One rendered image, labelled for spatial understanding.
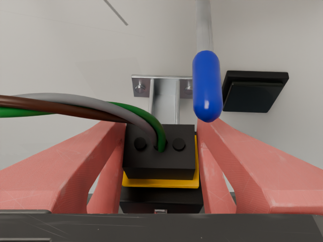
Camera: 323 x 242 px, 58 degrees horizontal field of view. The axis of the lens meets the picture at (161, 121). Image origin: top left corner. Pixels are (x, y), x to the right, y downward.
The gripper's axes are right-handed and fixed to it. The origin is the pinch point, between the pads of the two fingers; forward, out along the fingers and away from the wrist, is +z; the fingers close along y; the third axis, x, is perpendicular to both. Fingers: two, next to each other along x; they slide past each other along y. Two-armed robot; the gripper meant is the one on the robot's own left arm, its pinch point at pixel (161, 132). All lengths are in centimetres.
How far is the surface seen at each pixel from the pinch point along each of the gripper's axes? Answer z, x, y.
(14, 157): 15.3, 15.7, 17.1
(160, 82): 8.1, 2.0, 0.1
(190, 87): 8.0, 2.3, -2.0
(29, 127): 11.9, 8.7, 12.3
